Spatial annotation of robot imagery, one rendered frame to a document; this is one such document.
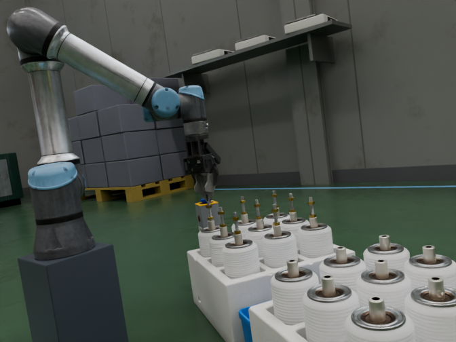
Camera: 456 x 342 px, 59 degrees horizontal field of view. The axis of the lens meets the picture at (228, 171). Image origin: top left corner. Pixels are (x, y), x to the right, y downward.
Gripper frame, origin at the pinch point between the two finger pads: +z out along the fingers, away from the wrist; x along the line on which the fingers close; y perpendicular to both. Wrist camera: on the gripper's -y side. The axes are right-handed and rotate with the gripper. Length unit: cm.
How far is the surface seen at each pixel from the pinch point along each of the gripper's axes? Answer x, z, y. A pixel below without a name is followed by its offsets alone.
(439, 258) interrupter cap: 63, 11, 32
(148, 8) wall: -211, -193, -348
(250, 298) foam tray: 19.7, 22.8, 25.1
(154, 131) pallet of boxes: -183, -35, -273
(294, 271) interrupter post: 36, 10, 42
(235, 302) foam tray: 16.5, 22.9, 28.0
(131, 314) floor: -28.6, 35.8, 10.8
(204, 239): -0.8, 12.7, 5.4
